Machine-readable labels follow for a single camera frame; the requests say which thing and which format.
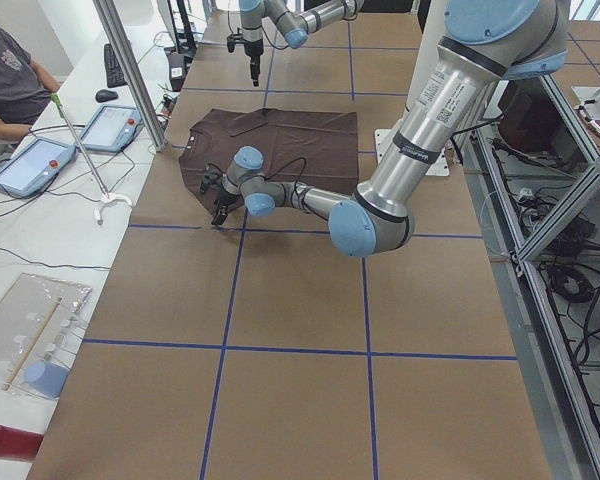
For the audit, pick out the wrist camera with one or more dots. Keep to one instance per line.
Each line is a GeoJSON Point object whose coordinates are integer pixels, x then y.
{"type": "Point", "coordinates": [211, 178]}
{"type": "Point", "coordinates": [233, 40]}

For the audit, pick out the black box with label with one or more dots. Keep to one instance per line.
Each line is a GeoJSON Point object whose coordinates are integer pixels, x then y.
{"type": "Point", "coordinates": [177, 70]}

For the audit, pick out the reacher stick green handle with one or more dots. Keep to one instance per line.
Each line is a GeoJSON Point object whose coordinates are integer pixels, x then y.
{"type": "Point", "coordinates": [107, 197]}

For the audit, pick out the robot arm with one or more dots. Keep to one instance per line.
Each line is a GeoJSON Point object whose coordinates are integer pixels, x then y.
{"type": "Point", "coordinates": [294, 27]}
{"type": "Point", "coordinates": [482, 42]}

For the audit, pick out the clear plastic bag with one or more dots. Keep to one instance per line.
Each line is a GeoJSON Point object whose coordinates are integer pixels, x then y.
{"type": "Point", "coordinates": [26, 303]}

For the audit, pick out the near teach pendant tablet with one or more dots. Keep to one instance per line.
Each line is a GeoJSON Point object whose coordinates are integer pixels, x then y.
{"type": "Point", "coordinates": [36, 166]}

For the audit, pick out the red cylinder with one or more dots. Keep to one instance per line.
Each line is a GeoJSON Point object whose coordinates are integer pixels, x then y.
{"type": "Point", "coordinates": [19, 445]}

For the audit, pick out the black keyboard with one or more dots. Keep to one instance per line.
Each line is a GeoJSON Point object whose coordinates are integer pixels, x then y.
{"type": "Point", "coordinates": [114, 73]}

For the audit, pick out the wooden stick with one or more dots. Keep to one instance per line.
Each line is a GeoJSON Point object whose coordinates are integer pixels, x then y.
{"type": "Point", "coordinates": [30, 346]}

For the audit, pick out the dark brown t-shirt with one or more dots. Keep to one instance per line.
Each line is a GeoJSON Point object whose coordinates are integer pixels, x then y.
{"type": "Point", "coordinates": [276, 158]}

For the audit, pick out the seated person grey shirt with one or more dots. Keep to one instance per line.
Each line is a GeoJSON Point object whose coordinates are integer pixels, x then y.
{"type": "Point", "coordinates": [25, 89]}

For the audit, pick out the aluminium frame post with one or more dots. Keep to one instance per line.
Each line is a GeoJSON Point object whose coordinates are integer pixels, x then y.
{"type": "Point", "coordinates": [116, 34]}

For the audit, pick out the black computer mouse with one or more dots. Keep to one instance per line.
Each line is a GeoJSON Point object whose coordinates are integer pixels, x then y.
{"type": "Point", "coordinates": [105, 95]}

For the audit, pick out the far teach pendant tablet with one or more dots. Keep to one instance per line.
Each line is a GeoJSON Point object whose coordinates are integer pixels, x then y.
{"type": "Point", "coordinates": [111, 129]}

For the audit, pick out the teach pendant tablet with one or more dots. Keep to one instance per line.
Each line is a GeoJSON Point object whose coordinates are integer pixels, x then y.
{"type": "Point", "coordinates": [36, 166]}
{"type": "Point", "coordinates": [111, 129]}

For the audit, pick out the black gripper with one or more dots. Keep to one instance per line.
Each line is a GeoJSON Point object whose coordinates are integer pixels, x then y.
{"type": "Point", "coordinates": [253, 50]}
{"type": "Point", "coordinates": [225, 199]}

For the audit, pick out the blue cup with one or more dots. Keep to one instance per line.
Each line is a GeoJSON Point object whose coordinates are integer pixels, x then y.
{"type": "Point", "coordinates": [47, 378]}

